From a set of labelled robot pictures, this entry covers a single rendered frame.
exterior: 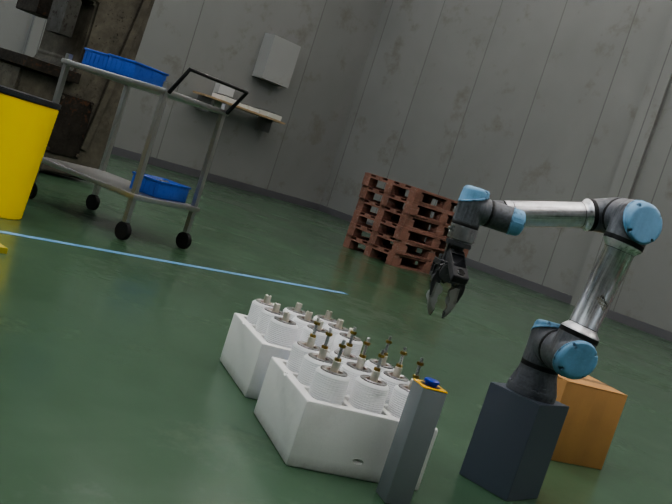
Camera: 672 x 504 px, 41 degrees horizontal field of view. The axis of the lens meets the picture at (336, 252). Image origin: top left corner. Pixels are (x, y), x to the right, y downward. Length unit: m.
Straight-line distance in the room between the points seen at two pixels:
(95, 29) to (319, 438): 5.92
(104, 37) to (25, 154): 3.18
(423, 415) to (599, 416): 1.31
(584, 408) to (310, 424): 1.38
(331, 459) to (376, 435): 0.13
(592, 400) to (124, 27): 5.69
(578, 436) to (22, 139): 3.07
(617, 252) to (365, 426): 0.85
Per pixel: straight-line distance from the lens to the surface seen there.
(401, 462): 2.30
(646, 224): 2.60
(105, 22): 7.92
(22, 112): 4.84
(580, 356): 2.58
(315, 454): 2.36
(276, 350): 2.81
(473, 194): 2.41
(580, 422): 3.44
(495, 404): 2.73
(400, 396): 2.44
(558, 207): 2.65
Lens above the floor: 0.75
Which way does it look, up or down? 5 degrees down
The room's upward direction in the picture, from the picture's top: 18 degrees clockwise
